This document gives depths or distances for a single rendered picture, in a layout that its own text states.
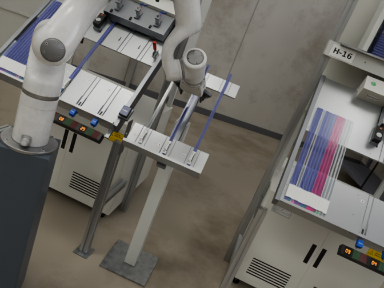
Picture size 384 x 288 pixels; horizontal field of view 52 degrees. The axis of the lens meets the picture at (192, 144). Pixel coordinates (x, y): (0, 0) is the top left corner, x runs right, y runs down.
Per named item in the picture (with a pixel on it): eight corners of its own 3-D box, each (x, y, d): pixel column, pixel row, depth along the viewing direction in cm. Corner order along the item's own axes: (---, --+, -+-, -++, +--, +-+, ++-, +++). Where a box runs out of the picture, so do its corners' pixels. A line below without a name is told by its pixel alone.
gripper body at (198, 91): (209, 74, 152) (207, 87, 163) (185, 64, 153) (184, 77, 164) (201, 90, 150) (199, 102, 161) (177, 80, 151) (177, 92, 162)
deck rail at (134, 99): (118, 133, 179) (116, 126, 173) (114, 131, 179) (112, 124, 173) (184, 31, 211) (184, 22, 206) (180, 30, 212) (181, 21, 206)
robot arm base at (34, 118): (49, 161, 131) (62, 111, 124) (-10, 144, 127) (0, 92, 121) (63, 139, 148) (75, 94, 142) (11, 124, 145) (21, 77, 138)
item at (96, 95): (114, 126, 177) (114, 123, 174) (-9, 70, 185) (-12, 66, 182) (135, 96, 186) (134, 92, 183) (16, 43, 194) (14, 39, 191)
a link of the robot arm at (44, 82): (20, 95, 124) (36, 21, 115) (23, 77, 139) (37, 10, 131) (59, 104, 129) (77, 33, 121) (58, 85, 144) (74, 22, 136)
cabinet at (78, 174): (105, 224, 227) (136, 130, 206) (3, 174, 236) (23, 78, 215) (145, 183, 288) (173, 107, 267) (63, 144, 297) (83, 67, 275)
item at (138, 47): (152, 72, 196) (152, 66, 192) (39, 23, 204) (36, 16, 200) (180, 29, 211) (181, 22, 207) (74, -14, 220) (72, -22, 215)
